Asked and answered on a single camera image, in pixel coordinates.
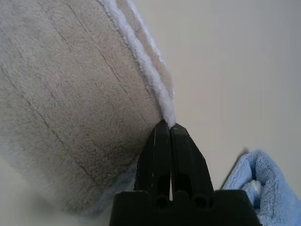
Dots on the blue folded towel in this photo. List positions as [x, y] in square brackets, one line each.
[277, 183]

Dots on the beige towel with white trim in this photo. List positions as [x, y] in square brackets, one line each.
[70, 94]

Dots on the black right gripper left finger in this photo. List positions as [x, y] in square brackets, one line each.
[157, 160]

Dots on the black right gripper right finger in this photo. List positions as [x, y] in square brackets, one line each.
[188, 162]

